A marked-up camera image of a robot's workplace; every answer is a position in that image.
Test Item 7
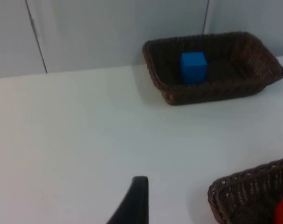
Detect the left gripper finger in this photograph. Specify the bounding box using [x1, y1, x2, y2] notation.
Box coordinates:
[105, 176, 150, 224]

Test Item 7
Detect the dark brown wicker basket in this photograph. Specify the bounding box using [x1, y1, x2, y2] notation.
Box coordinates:
[142, 31, 283, 106]
[207, 156, 283, 224]

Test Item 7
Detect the blue cube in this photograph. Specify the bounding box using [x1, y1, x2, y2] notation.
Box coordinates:
[180, 52, 207, 84]

